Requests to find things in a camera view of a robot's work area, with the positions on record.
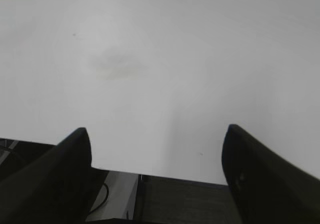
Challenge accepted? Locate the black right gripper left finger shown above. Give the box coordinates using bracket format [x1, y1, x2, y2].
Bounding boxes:
[0, 128, 92, 224]

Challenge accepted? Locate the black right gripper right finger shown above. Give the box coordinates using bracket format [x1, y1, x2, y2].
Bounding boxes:
[221, 124, 320, 224]

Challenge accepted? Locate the dark cabinet under table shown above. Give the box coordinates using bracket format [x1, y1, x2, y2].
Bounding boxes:
[133, 175, 242, 224]

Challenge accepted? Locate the black cable under table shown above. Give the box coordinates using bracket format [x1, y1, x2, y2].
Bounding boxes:
[88, 183, 110, 214]

